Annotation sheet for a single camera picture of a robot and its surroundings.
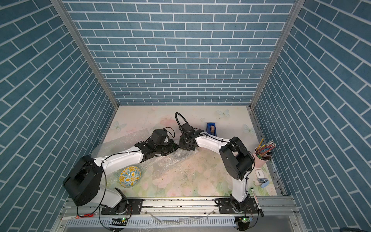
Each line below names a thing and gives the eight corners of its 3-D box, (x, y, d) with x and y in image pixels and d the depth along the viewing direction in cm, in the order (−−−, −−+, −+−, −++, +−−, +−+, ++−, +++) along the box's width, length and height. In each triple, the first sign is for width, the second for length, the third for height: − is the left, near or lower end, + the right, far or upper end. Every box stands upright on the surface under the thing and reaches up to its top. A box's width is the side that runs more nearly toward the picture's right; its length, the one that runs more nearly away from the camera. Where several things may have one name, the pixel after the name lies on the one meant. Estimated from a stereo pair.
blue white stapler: (259, 187, 83) (261, 186, 80) (257, 179, 86) (259, 178, 83) (268, 187, 83) (271, 186, 81) (266, 179, 86) (268, 178, 84)
